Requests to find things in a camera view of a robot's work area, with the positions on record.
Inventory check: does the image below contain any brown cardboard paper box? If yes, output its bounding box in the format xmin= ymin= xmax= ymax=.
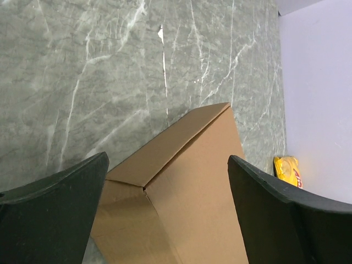
xmin=91 ymin=103 xmax=248 ymax=263

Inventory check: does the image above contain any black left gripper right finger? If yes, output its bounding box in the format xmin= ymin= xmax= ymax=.
xmin=228 ymin=155 xmax=351 ymax=263

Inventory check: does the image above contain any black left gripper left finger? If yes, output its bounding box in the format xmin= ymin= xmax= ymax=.
xmin=1 ymin=152 xmax=109 ymax=263

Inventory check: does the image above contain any yellow Lays chips bag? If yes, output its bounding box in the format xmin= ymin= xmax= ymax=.
xmin=273 ymin=156 xmax=303 ymax=189

